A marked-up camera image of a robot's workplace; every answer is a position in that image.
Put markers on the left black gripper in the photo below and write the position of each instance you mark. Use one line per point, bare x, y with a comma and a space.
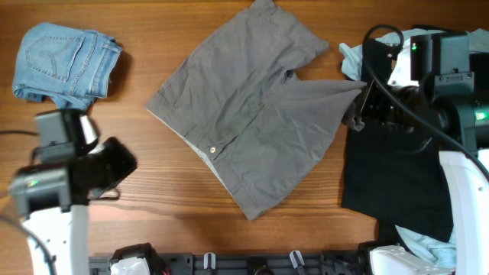
119, 162

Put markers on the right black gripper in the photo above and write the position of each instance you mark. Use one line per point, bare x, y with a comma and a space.
373, 93

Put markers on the blue denim jeans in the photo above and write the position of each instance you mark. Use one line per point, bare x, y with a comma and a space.
69, 66

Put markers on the grey cotton shorts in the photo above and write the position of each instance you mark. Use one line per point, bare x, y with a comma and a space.
237, 102

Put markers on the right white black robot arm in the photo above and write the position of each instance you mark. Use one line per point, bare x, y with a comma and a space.
446, 106

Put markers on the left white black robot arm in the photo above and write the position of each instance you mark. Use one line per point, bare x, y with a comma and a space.
52, 197

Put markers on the black shorts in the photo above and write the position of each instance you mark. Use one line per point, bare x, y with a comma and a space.
392, 176

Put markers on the light blue t-shirt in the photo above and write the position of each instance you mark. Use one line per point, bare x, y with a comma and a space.
440, 253

